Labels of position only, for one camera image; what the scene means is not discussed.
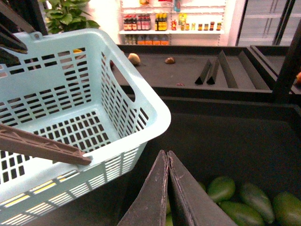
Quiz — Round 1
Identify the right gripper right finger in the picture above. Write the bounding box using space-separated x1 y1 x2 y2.
167 151 236 226

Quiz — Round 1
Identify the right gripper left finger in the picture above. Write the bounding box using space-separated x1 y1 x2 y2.
118 150 169 226

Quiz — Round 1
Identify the light blue plastic basket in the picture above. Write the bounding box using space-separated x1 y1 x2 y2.
0 29 171 226

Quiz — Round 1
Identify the brown basket handle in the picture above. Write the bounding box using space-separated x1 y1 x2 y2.
0 124 91 166

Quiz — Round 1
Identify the black triangular divider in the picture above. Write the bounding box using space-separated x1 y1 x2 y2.
195 59 212 85

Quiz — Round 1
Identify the white product shelf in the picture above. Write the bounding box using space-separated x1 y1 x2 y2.
119 0 227 46

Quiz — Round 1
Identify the glass door refrigerator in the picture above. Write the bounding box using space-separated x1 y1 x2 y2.
236 0 301 47

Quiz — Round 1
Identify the green potted plant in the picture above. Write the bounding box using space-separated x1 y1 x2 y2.
41 0 100 34

